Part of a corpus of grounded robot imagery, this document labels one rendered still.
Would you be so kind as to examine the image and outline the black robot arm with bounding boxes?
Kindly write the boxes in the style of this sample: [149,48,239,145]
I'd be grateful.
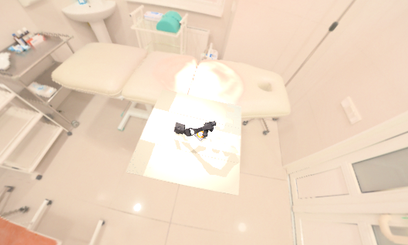
[174,121,217,136]

